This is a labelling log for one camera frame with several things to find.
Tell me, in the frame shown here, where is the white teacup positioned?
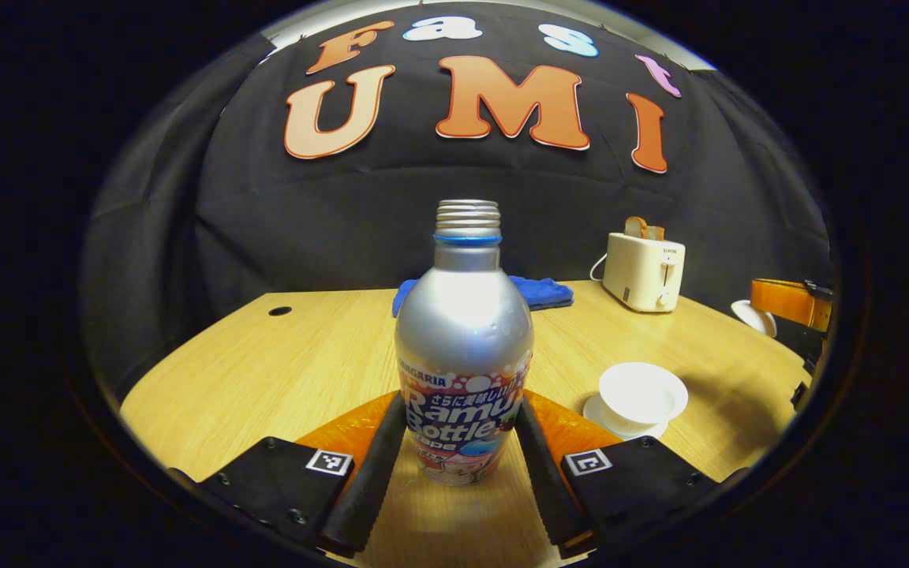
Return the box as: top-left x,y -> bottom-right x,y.
599,362 -> 690,431

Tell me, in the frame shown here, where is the black backdrop cloth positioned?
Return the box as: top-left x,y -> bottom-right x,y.
80,0 -> 834,395

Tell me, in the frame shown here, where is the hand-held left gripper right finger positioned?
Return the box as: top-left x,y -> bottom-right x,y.
514,390 -> 747,557

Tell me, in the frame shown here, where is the blue towel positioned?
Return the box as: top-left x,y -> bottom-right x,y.
391,276 -> 574,318

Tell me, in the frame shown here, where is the silver water bottle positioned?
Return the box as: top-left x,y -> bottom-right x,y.
394,200 -> 535,486

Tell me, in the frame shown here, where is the white toaster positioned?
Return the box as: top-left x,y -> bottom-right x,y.
603,232 -> 686,314

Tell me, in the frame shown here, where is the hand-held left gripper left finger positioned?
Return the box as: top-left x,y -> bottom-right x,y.
170,390 -> 408,557

